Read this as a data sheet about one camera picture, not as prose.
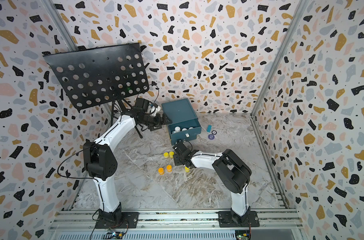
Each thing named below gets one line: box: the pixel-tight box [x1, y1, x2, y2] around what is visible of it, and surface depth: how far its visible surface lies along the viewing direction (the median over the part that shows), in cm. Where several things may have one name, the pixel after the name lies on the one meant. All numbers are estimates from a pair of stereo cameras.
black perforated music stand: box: [42, 42, 150, 126], surface depth 75 cm
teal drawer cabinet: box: [161, 98, 202, 146], surface depth 91 cm
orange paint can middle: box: [166, 164, 173, 172], surface depth 92 cm
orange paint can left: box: [158, 167, 164, 175], surface depth 91 cm
